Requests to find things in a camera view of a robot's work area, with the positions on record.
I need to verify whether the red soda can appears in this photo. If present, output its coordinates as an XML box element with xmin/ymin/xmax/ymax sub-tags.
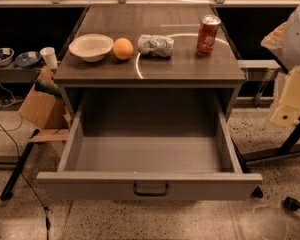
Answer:
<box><xmin>196</xmin><ymin>15</ymin><xmax>221</xmax><ymax>55</ymax></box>

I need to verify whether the blue patterned bowl right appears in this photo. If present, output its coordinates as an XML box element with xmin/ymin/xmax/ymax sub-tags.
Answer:
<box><xmin>15</xmin><ymin>51</ymin><xmax>41</xmax><ymax>68</ymax></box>

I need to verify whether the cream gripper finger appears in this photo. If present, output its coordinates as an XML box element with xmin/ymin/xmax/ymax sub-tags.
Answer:
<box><xmin>270</xmin><ymin>65</ymin><xmax>300</xmax><ymax>127</ymax></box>

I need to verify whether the cardboard box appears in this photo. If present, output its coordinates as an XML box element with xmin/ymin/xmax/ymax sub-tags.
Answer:
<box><xmin>18</xmin><ymin>66</ymin><xmax>69</xmax><ymax>142</ymax></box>

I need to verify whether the crumpled chip bag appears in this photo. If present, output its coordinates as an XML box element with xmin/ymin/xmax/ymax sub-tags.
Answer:
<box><xmin>138</xmin><ymin>35</ymin><xmax>174</xmax><ymax>58</ymax></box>

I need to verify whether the white paper cup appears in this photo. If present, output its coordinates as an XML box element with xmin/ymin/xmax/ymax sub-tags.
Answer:
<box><xmin>40</xmin><ymin>47</ymin><xmax>58</xmax><ymax>69</ymax></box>

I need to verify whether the blue patterned bowl left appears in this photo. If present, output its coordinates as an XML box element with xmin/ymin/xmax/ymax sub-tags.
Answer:
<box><xmin>0</xmin><ymin>48</ymin><xmax>14</xmax><ymax>67</ymax></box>

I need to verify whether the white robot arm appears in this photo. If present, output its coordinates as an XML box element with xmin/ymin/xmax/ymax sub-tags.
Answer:
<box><xmin>261</xmin><ymin>5</ymin><xmax>300</xmax><ymax>127</ymax></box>

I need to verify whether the white bowl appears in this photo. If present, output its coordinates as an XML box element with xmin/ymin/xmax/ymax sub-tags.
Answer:
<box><xmin>69</xmin><ymin>34</ymin><xmax>113</xmax><ymax>62</ymax></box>

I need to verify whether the grey top drawer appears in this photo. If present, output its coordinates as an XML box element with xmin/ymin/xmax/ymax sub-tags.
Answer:
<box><xmin>38</xmin><ymin>95</ymin><xmax>262</xmax><ymax>200</ymax></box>

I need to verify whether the black floor cable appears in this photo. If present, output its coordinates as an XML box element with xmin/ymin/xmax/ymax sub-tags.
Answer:
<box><xmin>0</xmin><ymin>112</ymin><xmax>52</xmax><ymax>240</ymax></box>

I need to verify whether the black table leg left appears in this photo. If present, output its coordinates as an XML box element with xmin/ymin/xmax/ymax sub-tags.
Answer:
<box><xmin>0</xmin><ymin>142</ymin><xmax>34</xmax><ymax>201</ymax></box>

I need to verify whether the orange fruit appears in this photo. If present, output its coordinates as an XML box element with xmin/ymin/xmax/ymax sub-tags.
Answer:
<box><xmin>113</xmin><ymin>38</ymin><xmax>134</xmax><ymax>60</ymax></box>

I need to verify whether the blue patterned bowl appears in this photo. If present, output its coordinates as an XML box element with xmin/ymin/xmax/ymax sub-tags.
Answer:
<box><xmin>15</xmin><ymin>51</ymin><xmax>41</xmax><ymax>68</ymax></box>
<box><xmin>0</xmin><ymin>48</ymin><xmax>14</xmax><ymax>67</ymax></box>

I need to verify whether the grey low shelf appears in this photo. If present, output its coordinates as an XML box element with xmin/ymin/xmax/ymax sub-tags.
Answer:
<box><xmin>0</xmin><ymin>62</ymin><xmax>47</xmax><ymax>84</ymax></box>

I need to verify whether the green handled tool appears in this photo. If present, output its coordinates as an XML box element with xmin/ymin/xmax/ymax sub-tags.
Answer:
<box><xmin>34</xmin><ymin>79</ymin><xmax>62</xmax><ymax>99</ymax></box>

